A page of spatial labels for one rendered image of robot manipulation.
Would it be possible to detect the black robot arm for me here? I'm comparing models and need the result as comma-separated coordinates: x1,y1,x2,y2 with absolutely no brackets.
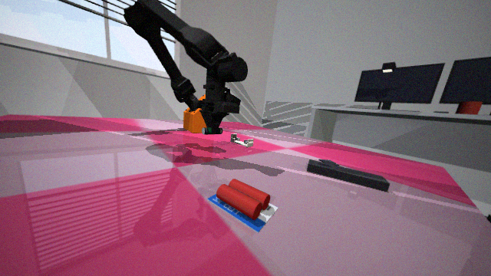
124,0,248,112

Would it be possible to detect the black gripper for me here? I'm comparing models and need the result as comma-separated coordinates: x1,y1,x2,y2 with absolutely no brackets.
193,81,239,134

